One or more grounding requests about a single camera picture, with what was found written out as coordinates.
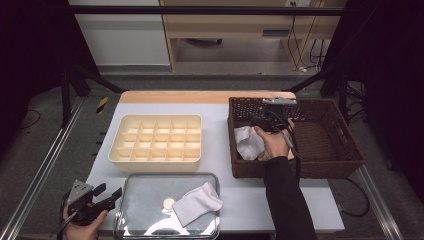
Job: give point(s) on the white sock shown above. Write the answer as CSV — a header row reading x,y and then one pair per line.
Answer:
x,y
196,205
248,146

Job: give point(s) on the person's right hand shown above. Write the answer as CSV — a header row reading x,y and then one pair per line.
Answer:
x,y
275,145

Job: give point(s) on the black metal stand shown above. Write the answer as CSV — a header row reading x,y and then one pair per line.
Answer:
x,y
66,100
343,96

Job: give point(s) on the cream divided storage box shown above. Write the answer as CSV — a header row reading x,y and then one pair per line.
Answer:
x,y
156,166

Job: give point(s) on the yellow black tape piece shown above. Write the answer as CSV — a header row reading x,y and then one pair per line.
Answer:
x,y
102,105

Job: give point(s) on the clear plastic lid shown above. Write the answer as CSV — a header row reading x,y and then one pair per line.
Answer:
x,y
143,196

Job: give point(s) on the aluminium floor rail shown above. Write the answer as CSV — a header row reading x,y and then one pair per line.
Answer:
x,y
36,173
380,203

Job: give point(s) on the brown wicker basket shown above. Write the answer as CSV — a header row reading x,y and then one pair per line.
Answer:
x,y
320,140

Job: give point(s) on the white cabinet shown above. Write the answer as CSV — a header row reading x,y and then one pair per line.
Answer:
x,y
123,43

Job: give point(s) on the light wooden desk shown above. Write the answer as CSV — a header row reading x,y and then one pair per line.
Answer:
x,y
233,25

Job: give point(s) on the black metal crossbar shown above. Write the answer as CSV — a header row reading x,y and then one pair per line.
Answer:
x,y
200,10

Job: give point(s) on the black curtain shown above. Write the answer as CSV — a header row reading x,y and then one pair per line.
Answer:
x,y
26,50
393,66

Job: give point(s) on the person's left hand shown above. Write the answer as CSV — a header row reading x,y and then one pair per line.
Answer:
x,y
83,233

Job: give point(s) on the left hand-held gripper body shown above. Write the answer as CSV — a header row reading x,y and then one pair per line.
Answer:
x,y
80,191

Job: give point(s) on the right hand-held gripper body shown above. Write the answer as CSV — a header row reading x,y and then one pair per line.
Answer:
x,y
276,116

